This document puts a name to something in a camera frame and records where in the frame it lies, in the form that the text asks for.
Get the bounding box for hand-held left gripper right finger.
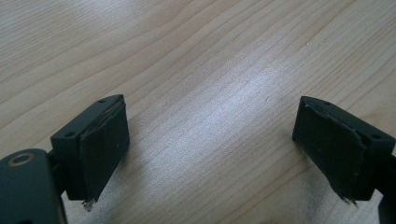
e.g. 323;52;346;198
291;95;396;206

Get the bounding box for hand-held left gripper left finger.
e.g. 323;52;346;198
49;94;131;203

